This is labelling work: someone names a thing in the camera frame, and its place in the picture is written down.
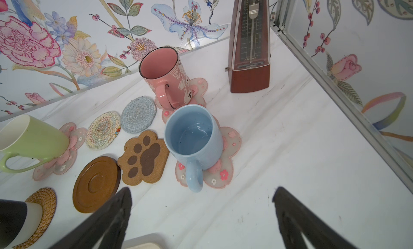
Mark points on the red-brown wooden metronome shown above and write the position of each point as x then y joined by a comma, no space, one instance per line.
249,63

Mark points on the light blue woven coaster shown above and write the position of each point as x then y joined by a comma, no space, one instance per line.
138,115

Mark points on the multicolour zigzag woven coaster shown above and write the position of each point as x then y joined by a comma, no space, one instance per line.
103,131

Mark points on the black mug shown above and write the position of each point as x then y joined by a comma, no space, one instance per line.
19,221

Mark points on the light blue mug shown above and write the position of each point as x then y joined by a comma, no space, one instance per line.
193,137

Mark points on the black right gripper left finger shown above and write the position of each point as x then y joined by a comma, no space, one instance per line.
104,229

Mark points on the pink mug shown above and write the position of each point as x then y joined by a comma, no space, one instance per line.
163,71

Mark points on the round brown wooden coaster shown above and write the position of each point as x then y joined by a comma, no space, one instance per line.
96,184

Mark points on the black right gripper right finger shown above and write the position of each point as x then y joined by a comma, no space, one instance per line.
297,222

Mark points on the pink flower coaster back right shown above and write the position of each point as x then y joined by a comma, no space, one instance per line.
199,87

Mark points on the cork paw print coaster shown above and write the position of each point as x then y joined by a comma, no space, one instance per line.
144,159

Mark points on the beige serving tray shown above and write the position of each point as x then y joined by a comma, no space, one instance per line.
150,241

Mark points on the white mug green outside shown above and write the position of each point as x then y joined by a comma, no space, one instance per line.
26,136

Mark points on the round rattan woven coaster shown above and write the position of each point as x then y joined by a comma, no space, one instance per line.
45,198

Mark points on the pink flower coaster left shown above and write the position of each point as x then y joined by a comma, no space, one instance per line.
59,166

